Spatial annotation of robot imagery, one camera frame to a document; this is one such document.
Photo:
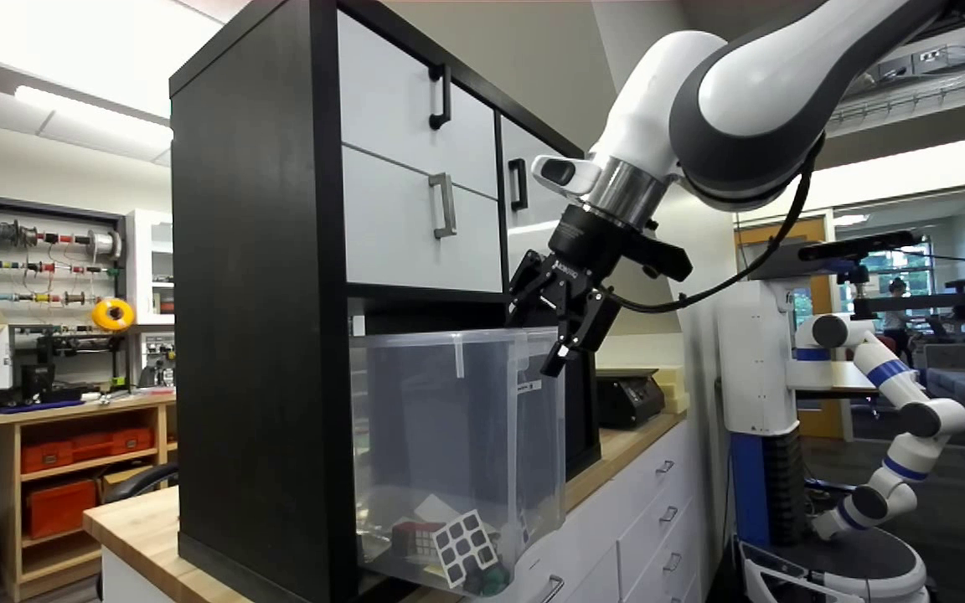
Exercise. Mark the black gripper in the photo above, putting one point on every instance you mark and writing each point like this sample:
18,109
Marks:
569,281

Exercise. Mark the clear plastic storage bucket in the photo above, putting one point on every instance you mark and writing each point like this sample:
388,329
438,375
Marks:
452,423

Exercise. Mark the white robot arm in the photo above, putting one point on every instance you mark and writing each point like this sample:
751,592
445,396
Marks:
736,120

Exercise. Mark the red storage bin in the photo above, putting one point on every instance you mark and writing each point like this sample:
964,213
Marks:
60,506

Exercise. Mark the white cabinet door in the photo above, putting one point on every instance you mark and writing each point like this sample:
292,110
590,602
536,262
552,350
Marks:
531,206

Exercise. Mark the black printer machine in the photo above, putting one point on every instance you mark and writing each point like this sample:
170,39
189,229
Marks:
628,400

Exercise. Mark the white lower drawer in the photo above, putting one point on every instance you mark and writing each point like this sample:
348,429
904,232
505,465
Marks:
418,229

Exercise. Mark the white drawer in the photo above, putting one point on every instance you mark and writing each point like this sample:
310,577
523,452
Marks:
392,109
418,229

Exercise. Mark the white counter cabinet wood top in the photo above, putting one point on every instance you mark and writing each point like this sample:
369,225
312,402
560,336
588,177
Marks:
635,532

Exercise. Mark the white upper drawer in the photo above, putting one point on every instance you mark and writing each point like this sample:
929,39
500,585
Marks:
392,109

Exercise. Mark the rubiks cube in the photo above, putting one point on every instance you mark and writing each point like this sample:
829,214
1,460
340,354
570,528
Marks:
465,548

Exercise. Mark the black cube shelf unit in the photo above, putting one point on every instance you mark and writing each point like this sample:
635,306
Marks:
264,293

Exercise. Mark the yellow filament spool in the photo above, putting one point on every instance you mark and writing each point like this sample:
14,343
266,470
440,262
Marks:
111,317

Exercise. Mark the wooden workbench shelf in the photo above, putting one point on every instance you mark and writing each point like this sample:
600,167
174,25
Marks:
91,440

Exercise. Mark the wall tool rack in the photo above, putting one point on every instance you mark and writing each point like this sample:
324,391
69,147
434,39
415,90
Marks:
60,255

